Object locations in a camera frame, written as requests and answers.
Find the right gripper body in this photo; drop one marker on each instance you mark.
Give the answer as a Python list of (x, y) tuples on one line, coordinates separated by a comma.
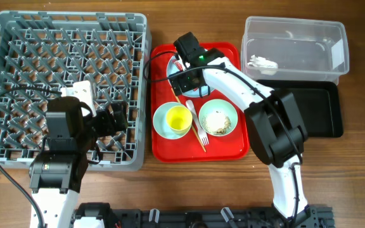
[(184, 80)]

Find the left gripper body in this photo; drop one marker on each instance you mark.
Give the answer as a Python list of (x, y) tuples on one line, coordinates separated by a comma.
[(102, 125)]

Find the red snack wrapper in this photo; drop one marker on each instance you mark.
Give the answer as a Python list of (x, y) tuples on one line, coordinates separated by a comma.
[(178, 64)]

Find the yellow plastic cup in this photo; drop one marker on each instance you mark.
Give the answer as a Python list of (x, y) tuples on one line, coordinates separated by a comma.
[(179, 119)]

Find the light green bowl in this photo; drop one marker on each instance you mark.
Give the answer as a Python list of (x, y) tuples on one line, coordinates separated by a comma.
[(222, 106)]

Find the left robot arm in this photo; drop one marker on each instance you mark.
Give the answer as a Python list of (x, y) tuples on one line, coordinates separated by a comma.
[(57, 171)]

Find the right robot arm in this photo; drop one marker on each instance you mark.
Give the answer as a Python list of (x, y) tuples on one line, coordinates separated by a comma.
[(276, 128)]

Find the grey dishwasher rack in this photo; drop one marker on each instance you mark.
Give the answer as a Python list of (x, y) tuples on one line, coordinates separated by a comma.
[(43, 51)]

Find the black food waste tray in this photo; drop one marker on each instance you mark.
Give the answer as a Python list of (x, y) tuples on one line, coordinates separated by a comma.
[(319, 105)]

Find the large light blue plate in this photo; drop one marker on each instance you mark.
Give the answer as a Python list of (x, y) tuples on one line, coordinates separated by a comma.
[(194, 93)]

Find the wooden chopstick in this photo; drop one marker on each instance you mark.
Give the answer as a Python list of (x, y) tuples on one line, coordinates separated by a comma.
[(192, 127)]

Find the small light blue saucer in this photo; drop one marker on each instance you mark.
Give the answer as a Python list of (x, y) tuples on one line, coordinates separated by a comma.
[(160, 124)]

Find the red plastic tray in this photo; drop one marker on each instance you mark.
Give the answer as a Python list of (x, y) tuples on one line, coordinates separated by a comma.
[(233, 146)]

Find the rice and peanut leftovers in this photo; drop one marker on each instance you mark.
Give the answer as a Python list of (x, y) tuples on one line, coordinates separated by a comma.
[(216, 123)]

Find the white plastic fork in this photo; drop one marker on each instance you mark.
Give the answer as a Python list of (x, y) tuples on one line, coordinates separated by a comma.
[(201, 132)]

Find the crumpled white tissue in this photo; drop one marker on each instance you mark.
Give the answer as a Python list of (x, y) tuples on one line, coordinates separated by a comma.
[(265, 66)]

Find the clear plastic bin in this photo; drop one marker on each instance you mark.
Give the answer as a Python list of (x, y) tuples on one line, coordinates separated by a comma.
[(314, 50)]

